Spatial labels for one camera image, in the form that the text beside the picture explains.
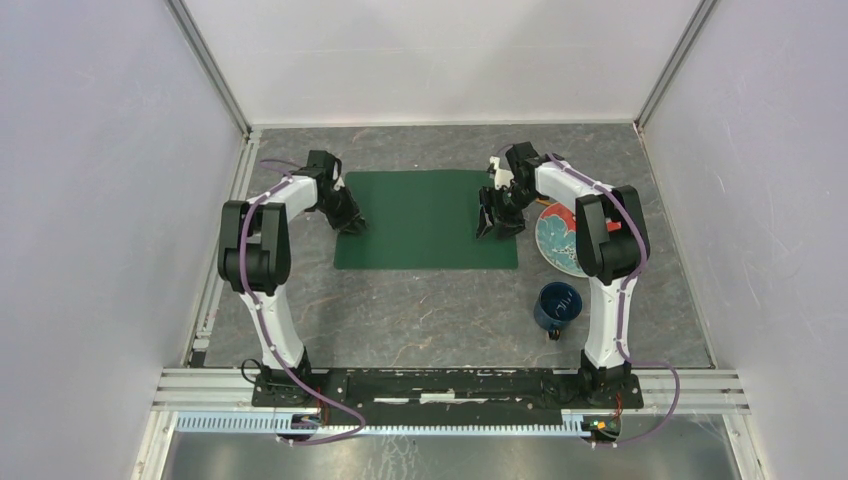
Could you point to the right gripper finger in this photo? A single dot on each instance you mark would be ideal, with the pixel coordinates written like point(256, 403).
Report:
point(508, 226)
point(486, 218)

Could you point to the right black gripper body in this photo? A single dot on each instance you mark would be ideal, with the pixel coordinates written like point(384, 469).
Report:
point(512, 202)

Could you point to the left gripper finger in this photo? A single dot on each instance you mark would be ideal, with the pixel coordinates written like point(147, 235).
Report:
point(352, 227)
point(354, 211)

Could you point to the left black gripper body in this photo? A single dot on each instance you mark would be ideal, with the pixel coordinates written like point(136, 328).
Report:
point(337, 208)

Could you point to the red teal floral plate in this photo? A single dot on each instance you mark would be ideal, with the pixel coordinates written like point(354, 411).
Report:
point(555, 236)

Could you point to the green rectangular placemat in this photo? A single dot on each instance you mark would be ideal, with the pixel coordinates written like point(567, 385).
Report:
point(421, 220)

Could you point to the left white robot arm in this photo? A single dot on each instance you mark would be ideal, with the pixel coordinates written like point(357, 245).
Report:
point(255, 259)

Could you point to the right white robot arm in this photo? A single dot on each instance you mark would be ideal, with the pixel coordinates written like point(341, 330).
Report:
point(612, 249)

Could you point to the dark blue mug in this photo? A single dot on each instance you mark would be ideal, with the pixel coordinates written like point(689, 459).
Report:
point(555, 307)

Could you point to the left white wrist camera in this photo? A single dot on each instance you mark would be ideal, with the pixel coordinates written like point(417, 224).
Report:
point(338, 182)

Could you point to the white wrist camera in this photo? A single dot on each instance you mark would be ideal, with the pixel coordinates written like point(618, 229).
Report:
point(500, 173)
point(338, 182)

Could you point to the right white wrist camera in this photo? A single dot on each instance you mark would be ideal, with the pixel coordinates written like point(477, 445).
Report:
point(500, 173)

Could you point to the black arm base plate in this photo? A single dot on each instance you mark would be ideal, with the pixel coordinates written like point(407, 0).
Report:
point(460, 397)

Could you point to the blue slotted cable duct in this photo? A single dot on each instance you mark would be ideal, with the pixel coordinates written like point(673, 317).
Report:
point(307, 425)

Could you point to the aluminium frame rail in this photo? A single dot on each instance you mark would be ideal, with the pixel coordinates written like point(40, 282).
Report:
point(702, 391)

